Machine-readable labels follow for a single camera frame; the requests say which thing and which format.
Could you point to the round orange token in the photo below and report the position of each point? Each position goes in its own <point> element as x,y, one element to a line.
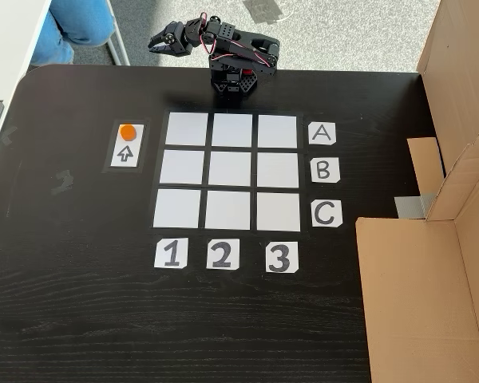
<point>127,132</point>

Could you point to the white nine-square grid sheet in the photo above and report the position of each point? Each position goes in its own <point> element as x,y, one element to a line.
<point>229,169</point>

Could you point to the white metal table leg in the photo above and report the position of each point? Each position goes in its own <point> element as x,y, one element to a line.
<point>117,36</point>

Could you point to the red black clamp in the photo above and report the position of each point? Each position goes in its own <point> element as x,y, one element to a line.
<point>246,72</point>

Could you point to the grey floor tape patch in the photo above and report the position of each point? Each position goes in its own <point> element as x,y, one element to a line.
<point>263,10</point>

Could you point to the person's leg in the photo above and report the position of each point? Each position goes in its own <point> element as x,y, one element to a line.
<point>76,20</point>

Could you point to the white arrow paper sheet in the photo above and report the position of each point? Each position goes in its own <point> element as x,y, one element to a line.
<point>123,155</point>

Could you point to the white desk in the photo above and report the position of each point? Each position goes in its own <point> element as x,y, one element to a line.
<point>8,48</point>

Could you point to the paper sheet letter A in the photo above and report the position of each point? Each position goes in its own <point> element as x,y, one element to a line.
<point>322,133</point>

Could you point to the clear tape scraps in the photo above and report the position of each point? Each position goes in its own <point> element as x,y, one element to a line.
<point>63,182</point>

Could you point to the clear tape piece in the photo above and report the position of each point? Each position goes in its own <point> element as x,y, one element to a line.
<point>9,135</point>

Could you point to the paper sheet letter B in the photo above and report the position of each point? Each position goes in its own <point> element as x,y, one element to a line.
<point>324,170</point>

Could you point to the paper sheet number 1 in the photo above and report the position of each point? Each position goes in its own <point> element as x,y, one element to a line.
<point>171,253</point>

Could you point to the paper sheet number 2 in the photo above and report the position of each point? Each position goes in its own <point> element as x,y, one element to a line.
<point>222,254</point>

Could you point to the paper sheet letter C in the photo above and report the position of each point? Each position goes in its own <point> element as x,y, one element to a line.
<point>326,214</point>

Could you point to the paper sheet number 3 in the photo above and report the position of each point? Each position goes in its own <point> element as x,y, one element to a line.
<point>281,257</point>

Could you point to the brown cardboard box panel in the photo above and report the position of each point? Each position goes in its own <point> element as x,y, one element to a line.
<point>415,299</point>
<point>459,80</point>

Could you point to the grey duct tape strip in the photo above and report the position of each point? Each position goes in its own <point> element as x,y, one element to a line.
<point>413,205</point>

